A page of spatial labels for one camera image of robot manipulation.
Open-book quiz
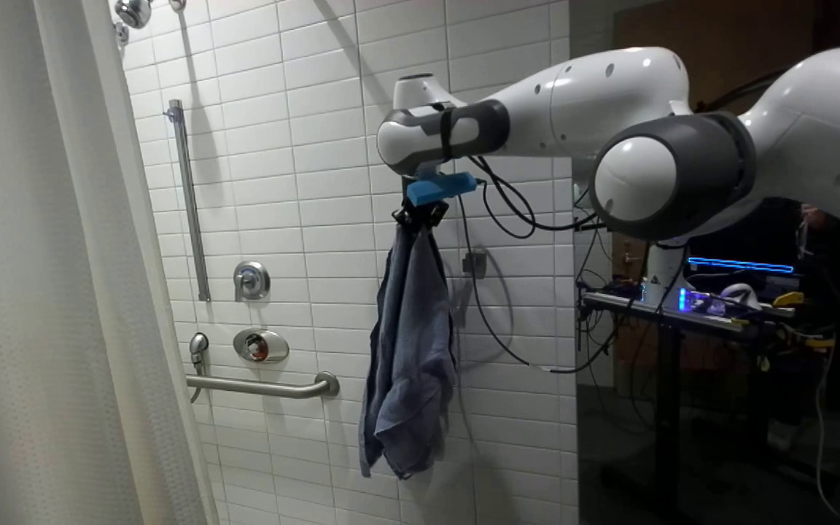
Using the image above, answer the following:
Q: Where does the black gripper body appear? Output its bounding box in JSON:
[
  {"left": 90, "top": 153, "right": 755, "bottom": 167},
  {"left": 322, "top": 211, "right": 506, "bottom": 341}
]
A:
[{"left": 398, "top": 201, "right": 451, "bottom": 232}]

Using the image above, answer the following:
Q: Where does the blue towel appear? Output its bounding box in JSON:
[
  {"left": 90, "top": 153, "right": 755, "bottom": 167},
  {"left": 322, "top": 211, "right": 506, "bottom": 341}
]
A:
[{"left": 359, "top": 226, "right": 456, "bottom": 478}]

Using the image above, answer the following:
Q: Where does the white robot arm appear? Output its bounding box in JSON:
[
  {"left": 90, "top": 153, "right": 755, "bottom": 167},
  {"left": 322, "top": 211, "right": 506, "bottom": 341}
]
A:
[{"left": 378, "top": 48, "right": 840, "bottom": 245}]

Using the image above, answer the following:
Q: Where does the upper shower valve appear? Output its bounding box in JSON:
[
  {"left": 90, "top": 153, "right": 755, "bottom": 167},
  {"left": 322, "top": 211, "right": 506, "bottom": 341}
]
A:
[{"left": 235, "top": 261, "right": 273, "bottom": 302}]

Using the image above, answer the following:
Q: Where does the shower valve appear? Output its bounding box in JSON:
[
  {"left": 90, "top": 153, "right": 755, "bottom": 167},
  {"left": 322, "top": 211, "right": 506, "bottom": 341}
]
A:
[
  {"left": 235, "top": 329, "right": 290, "bottom": 366},
  {"left": 235, "top": 261, "right": 273, "bottom": 302}
]

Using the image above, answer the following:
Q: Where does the horizontal metal grab bar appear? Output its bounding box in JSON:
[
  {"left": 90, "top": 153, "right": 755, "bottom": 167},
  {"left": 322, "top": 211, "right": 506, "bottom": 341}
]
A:
[{"left": 187, "top": 374, "right": 341, "bottom": 399}]

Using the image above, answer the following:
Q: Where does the lower shower valve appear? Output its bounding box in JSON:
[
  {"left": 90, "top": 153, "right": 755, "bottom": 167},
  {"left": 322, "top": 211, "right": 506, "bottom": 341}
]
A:
[{"left": 235, "top": 329, "right": 290, "bottom": 366}]

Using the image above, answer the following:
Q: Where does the vertical metal grab bar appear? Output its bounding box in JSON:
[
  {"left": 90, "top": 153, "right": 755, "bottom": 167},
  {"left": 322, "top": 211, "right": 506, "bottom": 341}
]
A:
[{"left": 163, "top": 99, "right": 213, "bottom": 302}]

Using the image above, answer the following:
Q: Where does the shower head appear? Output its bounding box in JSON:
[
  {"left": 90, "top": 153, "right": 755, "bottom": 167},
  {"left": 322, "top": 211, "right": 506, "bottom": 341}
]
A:
[{"left": 114, "top": 0, "right": 152, "bottom": 36}]

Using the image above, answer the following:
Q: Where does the black desk with clutter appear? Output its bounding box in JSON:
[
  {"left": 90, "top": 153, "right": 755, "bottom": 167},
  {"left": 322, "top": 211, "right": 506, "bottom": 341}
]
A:
[{"left": 577, "top": 242, "right": 836, "bottom": 507}]

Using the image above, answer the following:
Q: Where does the white shower curtain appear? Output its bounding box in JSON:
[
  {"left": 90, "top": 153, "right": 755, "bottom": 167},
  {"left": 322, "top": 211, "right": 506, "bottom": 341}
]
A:
[{"left": 0, "top": 0, "right": 213, "bottom": 525}]

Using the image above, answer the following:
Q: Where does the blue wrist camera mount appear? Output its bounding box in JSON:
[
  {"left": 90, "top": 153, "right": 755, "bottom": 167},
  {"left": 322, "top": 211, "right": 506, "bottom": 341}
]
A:
[{"left": 405, "top": 172, "right": 478, "bottom": 207}]

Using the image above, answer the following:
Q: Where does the right wall hook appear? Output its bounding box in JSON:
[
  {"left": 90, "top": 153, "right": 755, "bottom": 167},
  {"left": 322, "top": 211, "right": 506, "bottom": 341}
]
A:
[{"left": 465, "top": 251, "right": 489, "bottom": 278}]

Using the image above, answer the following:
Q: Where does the small metal wall fitting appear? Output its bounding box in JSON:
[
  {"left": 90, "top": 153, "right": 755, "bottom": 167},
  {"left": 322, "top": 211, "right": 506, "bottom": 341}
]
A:
[{"left": 187, "top": 332, "right": 211, "bottom": 374}]

